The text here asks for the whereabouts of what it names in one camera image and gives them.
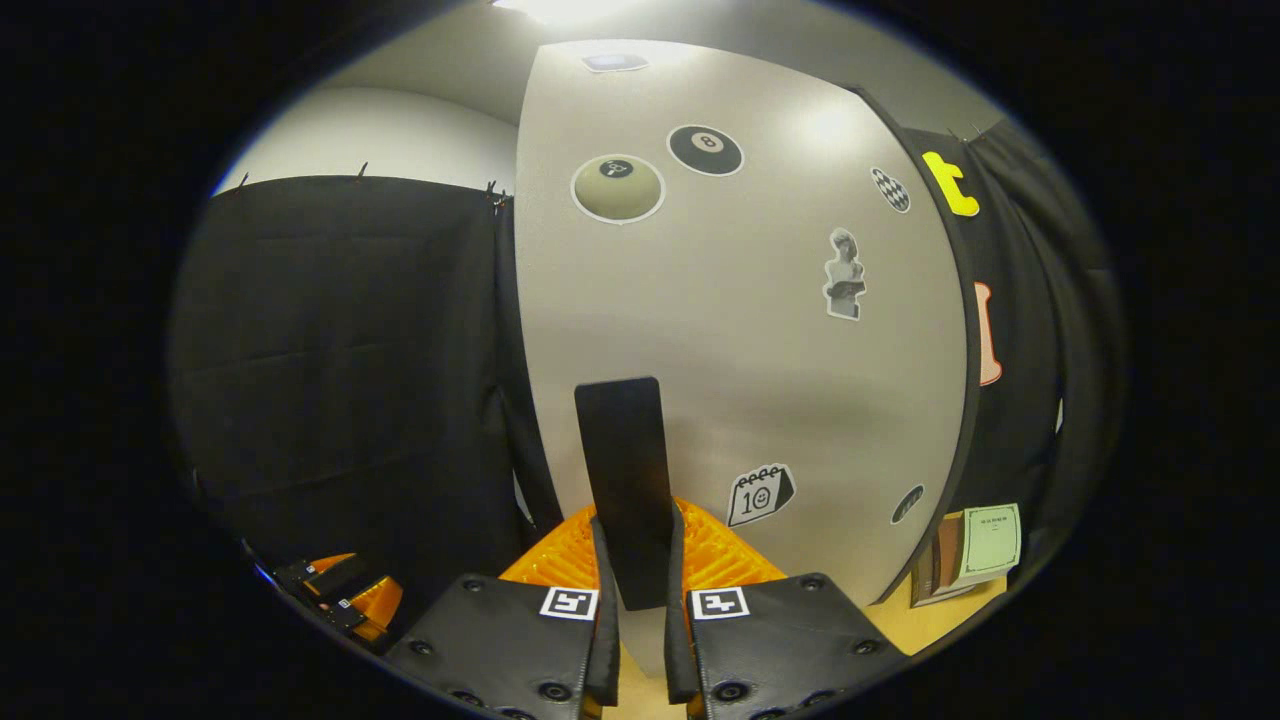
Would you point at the large ceiling light panel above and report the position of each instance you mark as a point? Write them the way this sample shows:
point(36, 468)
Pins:
point(565, 8)

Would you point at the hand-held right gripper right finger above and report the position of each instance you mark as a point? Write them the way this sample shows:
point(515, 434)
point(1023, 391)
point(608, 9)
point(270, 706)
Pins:
point(780, 645)

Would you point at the pale green booklet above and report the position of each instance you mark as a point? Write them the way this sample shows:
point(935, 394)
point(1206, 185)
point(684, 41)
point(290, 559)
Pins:
point(990, 540)

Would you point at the black backdrop cloth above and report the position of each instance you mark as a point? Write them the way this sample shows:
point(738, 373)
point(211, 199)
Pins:
point(330, 350)

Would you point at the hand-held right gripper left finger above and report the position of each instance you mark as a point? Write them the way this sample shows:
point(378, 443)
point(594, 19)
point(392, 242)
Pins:
point(500, 640)

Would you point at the brown book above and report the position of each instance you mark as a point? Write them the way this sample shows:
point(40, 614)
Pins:
point(948, 555)

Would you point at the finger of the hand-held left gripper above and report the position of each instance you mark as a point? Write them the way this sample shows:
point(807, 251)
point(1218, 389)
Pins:
point(370, 610)
point(325, 578)

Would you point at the dark grey cabinet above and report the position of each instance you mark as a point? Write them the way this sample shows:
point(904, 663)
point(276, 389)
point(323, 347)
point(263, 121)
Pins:
point(971, 400)

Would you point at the light grey cabinet door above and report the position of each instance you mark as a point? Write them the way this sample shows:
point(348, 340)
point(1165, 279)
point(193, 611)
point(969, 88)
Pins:
point(740, 330)

